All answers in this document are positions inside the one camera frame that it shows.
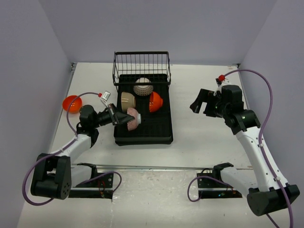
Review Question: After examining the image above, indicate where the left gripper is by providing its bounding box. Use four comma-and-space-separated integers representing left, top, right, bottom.
92, 103, 134, 128

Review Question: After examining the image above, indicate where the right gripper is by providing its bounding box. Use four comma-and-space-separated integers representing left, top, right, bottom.
190, 88, 229, 118

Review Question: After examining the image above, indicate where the pink floral ceramic bowl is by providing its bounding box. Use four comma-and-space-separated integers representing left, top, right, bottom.
127, 107, 142, 131

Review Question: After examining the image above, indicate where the beige ceramic bowl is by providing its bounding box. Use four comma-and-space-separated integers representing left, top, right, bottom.
121, 92, 136, 112

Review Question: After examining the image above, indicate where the orange plastic bowl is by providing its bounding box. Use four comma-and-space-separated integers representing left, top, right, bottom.
149, 92, 163, 113
62, 95, 83, 114

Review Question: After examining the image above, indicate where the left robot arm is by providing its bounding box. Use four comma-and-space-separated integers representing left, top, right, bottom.
29, 104, 142, 201

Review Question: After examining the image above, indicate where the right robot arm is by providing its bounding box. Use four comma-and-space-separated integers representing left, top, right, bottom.
190, 85, 300, 216

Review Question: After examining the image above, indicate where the black dish rack tray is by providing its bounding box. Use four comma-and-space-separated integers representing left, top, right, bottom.
114, 73, 173, 146

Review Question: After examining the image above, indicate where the brown patterned white bowl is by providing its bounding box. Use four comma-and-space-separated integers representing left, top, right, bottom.
133, 77, 153, 96

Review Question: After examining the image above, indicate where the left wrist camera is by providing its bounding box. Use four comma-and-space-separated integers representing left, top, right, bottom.
98, 91, 111, 106

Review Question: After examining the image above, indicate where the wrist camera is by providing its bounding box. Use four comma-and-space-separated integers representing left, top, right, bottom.
214, 75, 231, 95
98, 91, 111, 106

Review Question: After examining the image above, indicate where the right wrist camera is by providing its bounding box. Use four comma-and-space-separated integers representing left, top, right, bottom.
214, 75, 231, 95

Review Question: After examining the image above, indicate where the black wire basket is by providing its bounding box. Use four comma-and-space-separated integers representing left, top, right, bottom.
112, 51, 171, 86

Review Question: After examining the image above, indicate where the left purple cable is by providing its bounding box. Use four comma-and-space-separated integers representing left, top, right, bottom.
22, 92, 102, 206

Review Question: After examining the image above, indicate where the purple cable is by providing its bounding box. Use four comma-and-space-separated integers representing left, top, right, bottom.
224, 69, 294, 228
22, 92, 102, 206

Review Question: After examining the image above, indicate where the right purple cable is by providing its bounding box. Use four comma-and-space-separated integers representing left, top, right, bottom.
224, 69, 294, 228

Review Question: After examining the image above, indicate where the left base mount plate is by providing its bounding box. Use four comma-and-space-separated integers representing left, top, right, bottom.
68, 173, 114, 199

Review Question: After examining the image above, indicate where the base mount plate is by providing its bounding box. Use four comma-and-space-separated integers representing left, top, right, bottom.
68, 173, 114, 199
197, 178, 242, 199

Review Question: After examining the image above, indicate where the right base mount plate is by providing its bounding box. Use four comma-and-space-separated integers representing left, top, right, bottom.
197, 178, 242, 199

